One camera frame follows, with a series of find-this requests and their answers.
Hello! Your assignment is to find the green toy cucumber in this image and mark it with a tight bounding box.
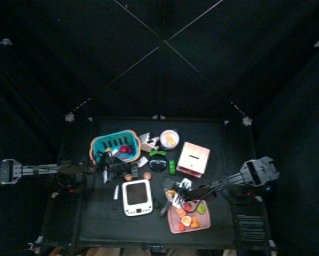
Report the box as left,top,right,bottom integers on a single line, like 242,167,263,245
167,159,177,176

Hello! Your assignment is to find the black round toy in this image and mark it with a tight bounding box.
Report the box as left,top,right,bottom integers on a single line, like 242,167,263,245
148,156,168,174

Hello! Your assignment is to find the white toy tablet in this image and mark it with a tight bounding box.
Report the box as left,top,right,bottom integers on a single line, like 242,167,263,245
120,178,155,218

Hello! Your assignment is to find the green toy leaf piece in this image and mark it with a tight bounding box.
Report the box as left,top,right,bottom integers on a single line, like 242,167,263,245
148,149,168,158

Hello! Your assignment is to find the pink tray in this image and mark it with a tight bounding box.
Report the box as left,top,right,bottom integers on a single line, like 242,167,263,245
165,199,212,235

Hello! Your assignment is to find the pink wooden toy toaster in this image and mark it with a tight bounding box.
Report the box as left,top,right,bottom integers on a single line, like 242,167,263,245
175,141,211,179

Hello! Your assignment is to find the orange toy carrot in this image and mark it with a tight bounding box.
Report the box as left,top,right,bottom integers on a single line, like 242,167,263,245
189,216,201,230

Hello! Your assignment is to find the teal basket with orange rim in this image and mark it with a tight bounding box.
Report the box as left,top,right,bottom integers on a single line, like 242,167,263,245
88,129,143,165

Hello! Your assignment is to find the small white brown box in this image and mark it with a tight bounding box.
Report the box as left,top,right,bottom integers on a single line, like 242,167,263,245
139,132,161,153

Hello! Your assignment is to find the white bowl with yellow food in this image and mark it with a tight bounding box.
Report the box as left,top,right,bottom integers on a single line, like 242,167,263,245
159,129,181,151

